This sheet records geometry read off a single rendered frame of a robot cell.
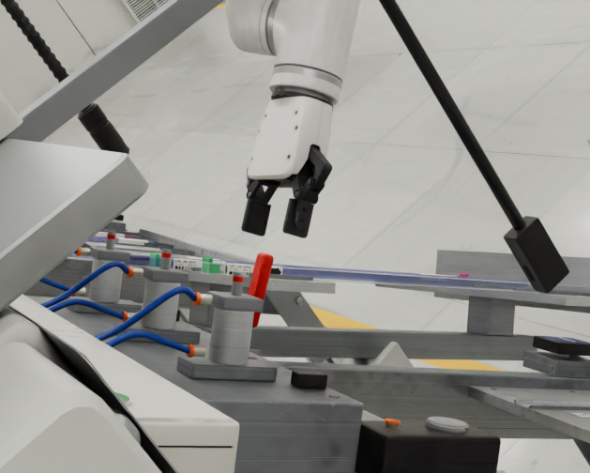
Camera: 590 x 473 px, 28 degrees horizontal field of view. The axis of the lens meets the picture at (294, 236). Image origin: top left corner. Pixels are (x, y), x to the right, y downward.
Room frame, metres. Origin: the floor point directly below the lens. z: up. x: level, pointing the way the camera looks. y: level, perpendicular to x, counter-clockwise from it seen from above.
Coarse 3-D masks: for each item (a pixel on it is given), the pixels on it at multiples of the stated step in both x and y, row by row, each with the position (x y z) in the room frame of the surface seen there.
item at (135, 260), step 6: (132, 258) 1.22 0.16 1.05; (138, 258) 1.22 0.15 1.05; (144, 258) 1.22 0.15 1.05; (180, 258) 1.24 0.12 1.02; (186, 258) 1.24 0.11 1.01; (126, 264) 1.21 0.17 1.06; (132, 264) 1.22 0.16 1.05; (138, 264) 1.22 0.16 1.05; (144, 264) 1.22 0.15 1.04; (276, 264) 1.28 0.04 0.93; (366, 270) 1.32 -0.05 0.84; (372, 270) 1.32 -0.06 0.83; (378, 270) 1.34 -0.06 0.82; (462, 276) 1.37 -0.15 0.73
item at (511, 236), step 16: (528, 224) 0.64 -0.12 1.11; (512, 240) 0.64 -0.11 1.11; (528, 240) 0.63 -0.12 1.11; (544, 240) 0.64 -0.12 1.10; (528, 256) 0.63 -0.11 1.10; (544, 256) 0.64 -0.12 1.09; (560, 256) 0.64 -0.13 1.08; (528, 272) 0.64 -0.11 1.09; (544, 272) 0.63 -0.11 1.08; (560, 272) 0.64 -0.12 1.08; (544, 288) 0.63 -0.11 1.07
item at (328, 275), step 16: (208, 272) 1.01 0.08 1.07; (224, 272) 1.02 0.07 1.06; (288, 272) 1.04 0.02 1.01; (304, 272) 1.04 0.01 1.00; (320, 272) 1.05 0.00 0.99; (336, 272) 1.06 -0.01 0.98; (352, 272) 1.06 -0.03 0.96; (368, 272) 1.07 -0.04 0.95; (464, 288) 1.11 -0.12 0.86; (480, 288) 1.11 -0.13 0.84; (496, 288) 1.12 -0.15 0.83; (512, 288) 1.13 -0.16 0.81; (528, 288) 1.14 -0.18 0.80; (560, 288) 1.15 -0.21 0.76; (576, 288) 1.16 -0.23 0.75
